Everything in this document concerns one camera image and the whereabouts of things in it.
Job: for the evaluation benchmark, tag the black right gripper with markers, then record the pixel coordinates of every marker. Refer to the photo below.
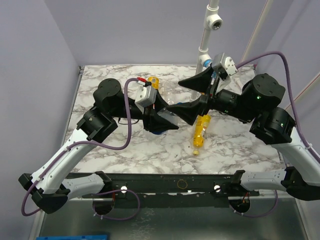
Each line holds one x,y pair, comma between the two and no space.
210,93

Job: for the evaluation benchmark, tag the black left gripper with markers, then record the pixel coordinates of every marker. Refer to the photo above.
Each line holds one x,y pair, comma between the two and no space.
152,120

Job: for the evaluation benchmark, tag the yellow bottle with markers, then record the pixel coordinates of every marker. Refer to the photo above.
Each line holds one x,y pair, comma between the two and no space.
155,82
201,126

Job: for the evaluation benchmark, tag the clear bottle blue label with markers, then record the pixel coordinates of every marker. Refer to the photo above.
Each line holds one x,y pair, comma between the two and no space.
168,115

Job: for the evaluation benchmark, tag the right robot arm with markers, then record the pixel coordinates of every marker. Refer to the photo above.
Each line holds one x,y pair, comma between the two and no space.
258,105

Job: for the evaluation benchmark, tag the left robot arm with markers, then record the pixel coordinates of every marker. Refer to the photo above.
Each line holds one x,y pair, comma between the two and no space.
49,186

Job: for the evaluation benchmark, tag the small clear bottle white cap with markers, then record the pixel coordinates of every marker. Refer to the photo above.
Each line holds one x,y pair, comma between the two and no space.
172,94

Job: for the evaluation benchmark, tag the blue plastic faucet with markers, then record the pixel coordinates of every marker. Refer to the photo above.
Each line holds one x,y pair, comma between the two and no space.
207,63

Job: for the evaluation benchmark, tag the blue tray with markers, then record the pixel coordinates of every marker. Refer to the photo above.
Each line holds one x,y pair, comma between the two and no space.
75,237

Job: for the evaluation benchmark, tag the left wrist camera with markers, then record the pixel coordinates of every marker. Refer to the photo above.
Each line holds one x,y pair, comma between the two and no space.
146,94

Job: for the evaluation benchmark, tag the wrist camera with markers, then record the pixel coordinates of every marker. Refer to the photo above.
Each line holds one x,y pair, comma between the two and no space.
146,94
224,66

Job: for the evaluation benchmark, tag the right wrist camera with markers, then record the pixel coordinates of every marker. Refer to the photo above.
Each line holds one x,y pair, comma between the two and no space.
224,66

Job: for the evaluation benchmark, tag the white PVC pipe frame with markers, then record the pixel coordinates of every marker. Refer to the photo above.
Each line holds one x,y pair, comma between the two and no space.
253,27

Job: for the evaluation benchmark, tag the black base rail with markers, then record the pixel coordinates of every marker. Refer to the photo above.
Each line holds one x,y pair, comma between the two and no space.
176,190

